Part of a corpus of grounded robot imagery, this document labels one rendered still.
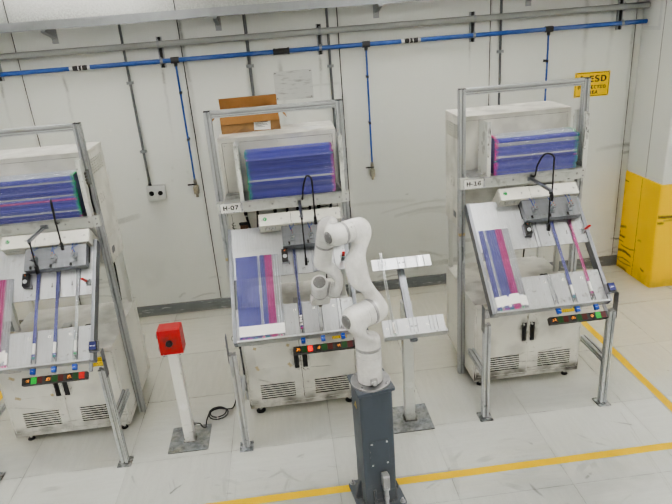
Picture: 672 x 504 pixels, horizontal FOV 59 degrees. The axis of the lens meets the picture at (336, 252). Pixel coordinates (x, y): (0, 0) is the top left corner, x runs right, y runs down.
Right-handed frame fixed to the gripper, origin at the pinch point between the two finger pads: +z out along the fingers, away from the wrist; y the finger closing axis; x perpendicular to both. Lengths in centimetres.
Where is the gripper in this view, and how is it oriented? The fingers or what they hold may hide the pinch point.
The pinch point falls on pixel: (320, 303)
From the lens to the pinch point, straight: 323.8
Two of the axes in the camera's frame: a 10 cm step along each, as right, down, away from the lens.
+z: -0.2, 4.1, 9.1
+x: -1.2, -9.1, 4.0
